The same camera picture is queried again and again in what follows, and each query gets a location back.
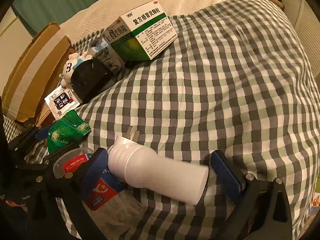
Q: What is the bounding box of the white cartoon figurine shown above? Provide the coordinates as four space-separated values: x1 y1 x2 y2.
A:
59 53 93 87

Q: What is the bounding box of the checkered bed sheet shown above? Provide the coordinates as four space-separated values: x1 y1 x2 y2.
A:
2 0 320 240

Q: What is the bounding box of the white black sachet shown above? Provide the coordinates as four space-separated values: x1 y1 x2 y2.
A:
44 85 81 120

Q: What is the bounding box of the clear plastic round container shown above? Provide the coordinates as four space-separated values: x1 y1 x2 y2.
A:
53 148 93 179

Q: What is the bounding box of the green foil packet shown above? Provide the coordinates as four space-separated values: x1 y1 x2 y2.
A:
47 110 91 154

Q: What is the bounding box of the cream quilted blanket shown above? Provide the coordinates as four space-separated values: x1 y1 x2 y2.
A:
60 0 227 43

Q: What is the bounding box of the blue white small box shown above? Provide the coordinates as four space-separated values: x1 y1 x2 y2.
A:
86 38 124 74

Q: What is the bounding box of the red blue packaged cloth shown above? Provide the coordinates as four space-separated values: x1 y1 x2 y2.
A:
82 171 146 239

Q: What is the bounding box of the brown cardboard box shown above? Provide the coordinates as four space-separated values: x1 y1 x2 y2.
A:
1 22 75 125

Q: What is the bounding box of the white plastic bottle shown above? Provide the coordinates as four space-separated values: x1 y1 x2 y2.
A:
108 136 209 206

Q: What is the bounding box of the black round case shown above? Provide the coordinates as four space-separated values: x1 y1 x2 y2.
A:
71 58 113 103

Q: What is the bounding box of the green white medicine box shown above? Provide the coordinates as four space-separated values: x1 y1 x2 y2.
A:
103 0 177 62

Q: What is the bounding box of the white louvered wardrobe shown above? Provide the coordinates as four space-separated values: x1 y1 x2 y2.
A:
282 0 319 76

